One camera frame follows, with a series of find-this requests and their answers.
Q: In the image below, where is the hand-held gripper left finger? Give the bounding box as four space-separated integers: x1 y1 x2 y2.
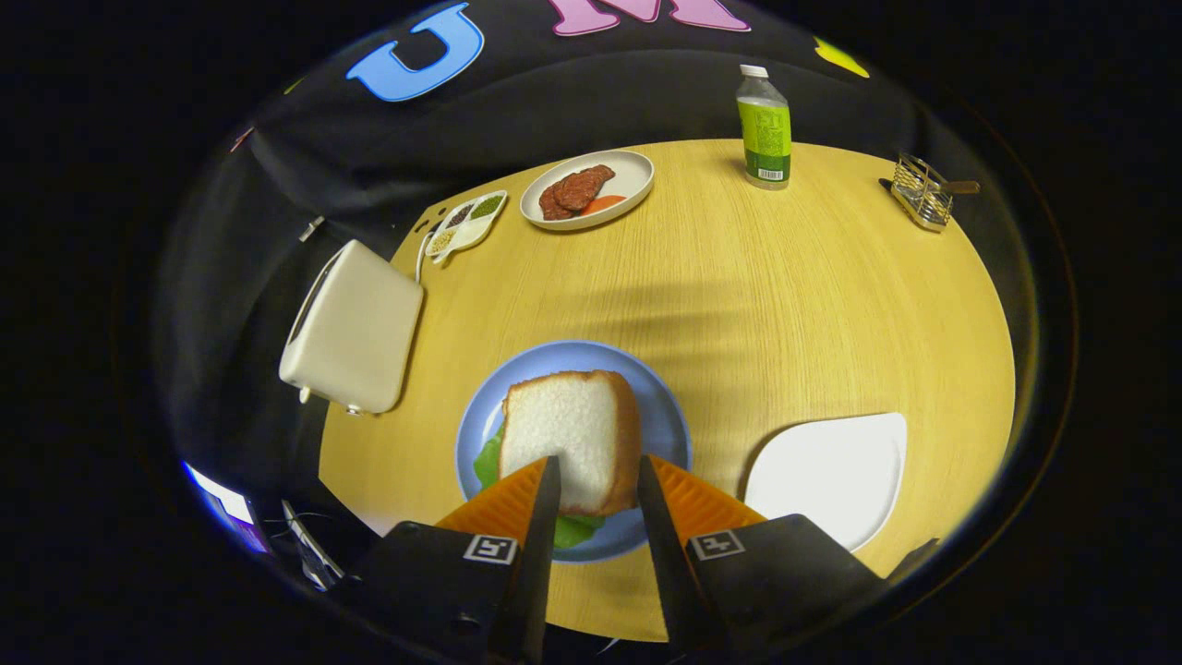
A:
356 454 562 665

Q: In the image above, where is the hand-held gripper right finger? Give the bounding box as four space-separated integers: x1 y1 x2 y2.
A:
637 454 887 661

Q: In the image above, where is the green lettuce leaf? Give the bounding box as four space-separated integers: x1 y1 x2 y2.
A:
474 425 606 550

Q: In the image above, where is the white bread slice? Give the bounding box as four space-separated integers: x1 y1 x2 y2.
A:
499 370 643 516

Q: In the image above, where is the blue round plate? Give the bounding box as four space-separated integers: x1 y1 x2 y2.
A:
455 340 694 564

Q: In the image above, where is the white square plate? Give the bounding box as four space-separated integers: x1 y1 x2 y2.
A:
744 412 909 553

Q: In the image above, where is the white thin screen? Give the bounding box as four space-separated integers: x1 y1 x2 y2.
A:
280 499 344 587

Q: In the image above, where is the white toaster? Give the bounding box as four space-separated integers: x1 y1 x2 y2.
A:
279 239 425 416

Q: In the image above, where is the computer monitor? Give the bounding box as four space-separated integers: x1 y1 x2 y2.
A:
183 462 269 555

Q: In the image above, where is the divided white condiment dish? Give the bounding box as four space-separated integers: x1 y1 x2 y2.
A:
424 190 509 266

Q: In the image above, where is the white round plate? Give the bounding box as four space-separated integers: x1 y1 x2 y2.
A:
520 150 656 231

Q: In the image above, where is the green label plastic bottle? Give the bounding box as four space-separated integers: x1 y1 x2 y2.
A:
736 65 792 190

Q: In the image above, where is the metal wire basket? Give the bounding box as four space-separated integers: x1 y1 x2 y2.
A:
889 152 955 232

